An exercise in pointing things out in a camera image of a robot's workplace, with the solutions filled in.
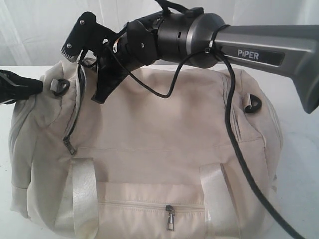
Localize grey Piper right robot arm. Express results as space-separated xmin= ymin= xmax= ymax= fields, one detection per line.
xmin=92 ymin=8 xmax=319 ymax=113

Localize beige duffel bag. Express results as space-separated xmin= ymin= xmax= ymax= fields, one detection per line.
xmin=9 ymin=61 xmax=274 ymax=239

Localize white backdrop curtain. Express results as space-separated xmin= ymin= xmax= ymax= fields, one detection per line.
xmin=0 ymin=0 xmax=319 ymax=105

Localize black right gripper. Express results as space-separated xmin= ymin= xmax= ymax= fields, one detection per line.
xmin=91 ymin=32 xmax=128 ymax=104

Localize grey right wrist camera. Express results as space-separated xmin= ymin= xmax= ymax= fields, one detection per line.
xmin=61 ymin=11 xmax=117 ymax=63

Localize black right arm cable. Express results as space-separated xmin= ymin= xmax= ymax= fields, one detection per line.
xmin=103 ymin=42 xmax=297 ymax=239

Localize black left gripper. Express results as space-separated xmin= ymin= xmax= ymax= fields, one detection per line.
xmin=0 ymin=70 xmax=42 ymax=105

